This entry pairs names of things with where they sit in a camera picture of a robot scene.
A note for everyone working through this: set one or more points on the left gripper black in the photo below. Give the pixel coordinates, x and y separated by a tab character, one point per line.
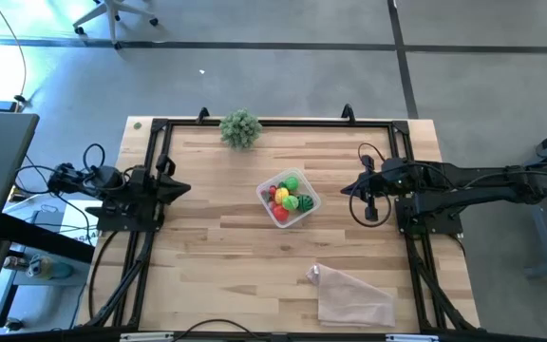
145	185

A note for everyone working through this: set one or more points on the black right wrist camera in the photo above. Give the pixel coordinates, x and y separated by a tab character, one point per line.
371	210

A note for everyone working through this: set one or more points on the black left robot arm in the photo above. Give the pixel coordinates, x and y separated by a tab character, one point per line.
107	183

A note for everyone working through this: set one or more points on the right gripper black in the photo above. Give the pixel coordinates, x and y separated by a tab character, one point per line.
380	180

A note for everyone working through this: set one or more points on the white office chair base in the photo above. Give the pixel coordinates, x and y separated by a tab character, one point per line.
112	19

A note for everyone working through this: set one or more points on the plastic bottle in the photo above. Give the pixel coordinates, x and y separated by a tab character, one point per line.
48	268

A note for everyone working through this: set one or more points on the folded beige cloth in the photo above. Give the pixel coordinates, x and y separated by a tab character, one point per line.
349	299

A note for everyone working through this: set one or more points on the yellow toy pineapple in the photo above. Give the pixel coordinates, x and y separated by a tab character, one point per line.
281	195

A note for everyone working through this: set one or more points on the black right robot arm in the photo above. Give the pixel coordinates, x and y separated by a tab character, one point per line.
468	183

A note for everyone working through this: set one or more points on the artificial green potted plant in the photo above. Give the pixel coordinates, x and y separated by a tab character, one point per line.
240	128

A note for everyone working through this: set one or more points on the clear plastic tupperware container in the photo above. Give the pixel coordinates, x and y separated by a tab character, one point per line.
308	186

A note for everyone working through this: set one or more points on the large red toy tomato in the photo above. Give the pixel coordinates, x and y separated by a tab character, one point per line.
280	213

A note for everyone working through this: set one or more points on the striped green toy watermelon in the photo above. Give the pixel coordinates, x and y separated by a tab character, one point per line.
306	203

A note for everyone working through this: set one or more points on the black aluminium table frame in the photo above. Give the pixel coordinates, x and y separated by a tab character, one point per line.
302	123

